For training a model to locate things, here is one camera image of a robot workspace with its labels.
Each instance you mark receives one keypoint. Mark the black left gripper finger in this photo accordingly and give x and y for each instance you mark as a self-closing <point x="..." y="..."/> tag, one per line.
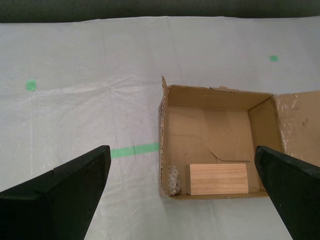
<point x="297" y="192"/>
<point x="50" y="207"/>

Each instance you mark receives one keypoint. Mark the light wooden block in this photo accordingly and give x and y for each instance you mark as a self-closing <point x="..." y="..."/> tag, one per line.
<point x="217" y="178"/>

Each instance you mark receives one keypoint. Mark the cardboard box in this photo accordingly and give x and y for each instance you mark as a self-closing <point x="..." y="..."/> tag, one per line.
<point x="212" y="125"/>

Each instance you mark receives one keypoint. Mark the pinkish speckled rock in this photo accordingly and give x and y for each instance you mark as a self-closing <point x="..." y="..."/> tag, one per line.
<point x="174" y="180"/>

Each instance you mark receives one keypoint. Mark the translucent plastic table cover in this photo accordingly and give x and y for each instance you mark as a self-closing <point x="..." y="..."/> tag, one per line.
<point x="75" y="120"/>

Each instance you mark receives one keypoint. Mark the green tape strip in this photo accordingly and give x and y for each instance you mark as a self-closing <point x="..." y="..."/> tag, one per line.
<point x="135" y="150"/>

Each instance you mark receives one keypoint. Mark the small green tape square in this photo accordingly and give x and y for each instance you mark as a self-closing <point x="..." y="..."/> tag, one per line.
<point x="31" y="85"/>
<point x="273" y="58"/>

